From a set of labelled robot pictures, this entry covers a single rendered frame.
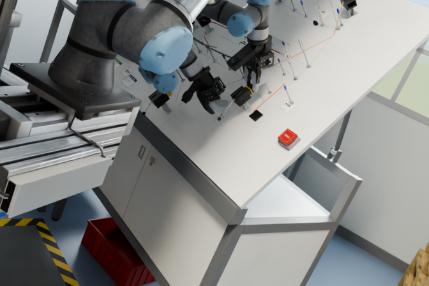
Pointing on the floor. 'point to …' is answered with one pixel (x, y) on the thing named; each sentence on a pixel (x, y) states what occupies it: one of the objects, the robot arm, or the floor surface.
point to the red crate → (115, 253)
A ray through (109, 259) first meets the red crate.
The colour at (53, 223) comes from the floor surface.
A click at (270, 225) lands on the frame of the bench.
